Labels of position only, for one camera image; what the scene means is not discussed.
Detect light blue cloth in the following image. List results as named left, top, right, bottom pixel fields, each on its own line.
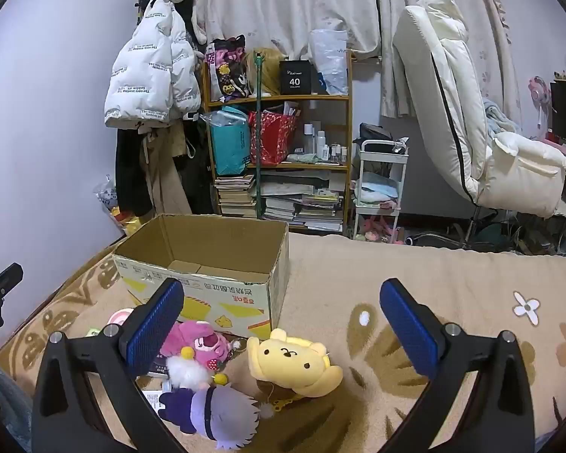
left=357, top=183, right=400, bottom=205

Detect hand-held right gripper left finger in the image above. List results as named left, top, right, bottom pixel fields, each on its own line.
left=31, top=277, right=186, bottom=453

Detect black hanging clothes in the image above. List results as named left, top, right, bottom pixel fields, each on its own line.
left=184, top=116, right=216, bottom=214

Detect pink round toy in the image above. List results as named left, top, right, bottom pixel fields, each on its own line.
left=108, top=308, right=135, bottom=327

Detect blonde wig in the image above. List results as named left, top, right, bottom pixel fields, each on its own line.
left=244, top=48, right=282, bottom=97

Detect wooden shelf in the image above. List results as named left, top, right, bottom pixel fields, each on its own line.
left=202, top=52, right=354, bottom=235

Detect beige printed blanket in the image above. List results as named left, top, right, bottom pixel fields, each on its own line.
left=0, top=233, right=566, bottom=453

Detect cardboard box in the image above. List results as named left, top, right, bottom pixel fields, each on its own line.
left=112, top=214, right=291, bottom=341

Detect black box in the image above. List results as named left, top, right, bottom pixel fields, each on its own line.
left=279, top=60, right=313, bottom=96

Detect row of white cosmetic bottles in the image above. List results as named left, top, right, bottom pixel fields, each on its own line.
left=304, top=123, right=349, bottom=162

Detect stack of old books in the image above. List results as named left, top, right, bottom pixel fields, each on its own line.
left=214, top=174, right=257, bottom=218

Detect black tissue pack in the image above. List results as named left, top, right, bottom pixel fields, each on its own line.
left=144, top=357, right=171, bottom=379

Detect pile of flat books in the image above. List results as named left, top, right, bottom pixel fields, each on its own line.
left=263, top=170, right=345, bottom=233

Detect dark hanging coat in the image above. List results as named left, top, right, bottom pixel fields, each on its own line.
left=115, top=123, right=154, bottom=218

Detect clear bag of toys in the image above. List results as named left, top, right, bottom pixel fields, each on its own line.
left=93, top=176, right=145, bottom=237

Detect red gift bag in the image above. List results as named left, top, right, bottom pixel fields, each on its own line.
left=248, top=110, right=299, bottom=166

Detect pink plush bear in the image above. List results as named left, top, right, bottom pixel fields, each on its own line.
left=159, top=319, right=232, bottom=371

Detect black bag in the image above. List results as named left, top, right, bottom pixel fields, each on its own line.
left=354, top=123, right=405, bottom=153

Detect beige hanging garment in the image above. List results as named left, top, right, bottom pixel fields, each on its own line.
left=139, top=126, right=192, bottom=215

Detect purple printed bag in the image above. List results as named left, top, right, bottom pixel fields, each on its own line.
left=206, top=35, right=254, bottom=103

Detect person's jeans leg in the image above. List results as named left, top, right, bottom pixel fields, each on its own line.
left=0, top=367, right=35, bottom=453

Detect white recliner chair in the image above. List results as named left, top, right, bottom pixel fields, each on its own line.
left=393, top=0, right=566, bottom=246

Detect white trolley cart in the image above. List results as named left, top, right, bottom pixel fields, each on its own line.
left=353, top=139, right=410, bottom=242

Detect white fluffy plush yellow pompoms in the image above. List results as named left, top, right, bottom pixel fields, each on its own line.
left=163, top=345, right=229, bottom=390

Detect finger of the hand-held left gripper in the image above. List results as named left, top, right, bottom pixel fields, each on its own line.
left=0, top=263, right=24, bottom=300

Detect purple plush doll white hair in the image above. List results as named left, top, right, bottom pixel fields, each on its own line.
left=158, top=384, right=260, bottom=451

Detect yellow plush dog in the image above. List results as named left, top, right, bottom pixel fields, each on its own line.
left=246, top=328, right=344, bottom=411

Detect green pole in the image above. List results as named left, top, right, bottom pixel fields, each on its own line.
left=255, top=54, right=266, bottom=220

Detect pink desk fan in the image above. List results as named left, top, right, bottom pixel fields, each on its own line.
left=528, top=75, right=556, bottom=141

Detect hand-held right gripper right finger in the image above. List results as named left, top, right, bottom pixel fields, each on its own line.
left=378, top=277, right=536, bottom=453

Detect white patterned curtain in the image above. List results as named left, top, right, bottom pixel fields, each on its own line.
left=193, top=0, right=383, bottom=60
left=372, top=0, right=524, bottom=119

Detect teal shopping bag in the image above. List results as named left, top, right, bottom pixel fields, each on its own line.
left=210, top=106, right=252, bottom=176

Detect clear plastic bag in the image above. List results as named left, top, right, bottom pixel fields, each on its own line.
left=309, top=29, right=350, bottom=96

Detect white puffer jacket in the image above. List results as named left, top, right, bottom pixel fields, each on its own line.
left=104, top=0, right=203, bottom=129

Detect tangle of cables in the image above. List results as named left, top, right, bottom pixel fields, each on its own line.
left=513, top=219, right=566, bottom=256

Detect pink plush toys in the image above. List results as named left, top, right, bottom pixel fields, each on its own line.
left=362, top=214, right=405, bottom=245

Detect light blue blanket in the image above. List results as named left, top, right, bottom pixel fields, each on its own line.
left=482, top=98, right=522, bottom=136

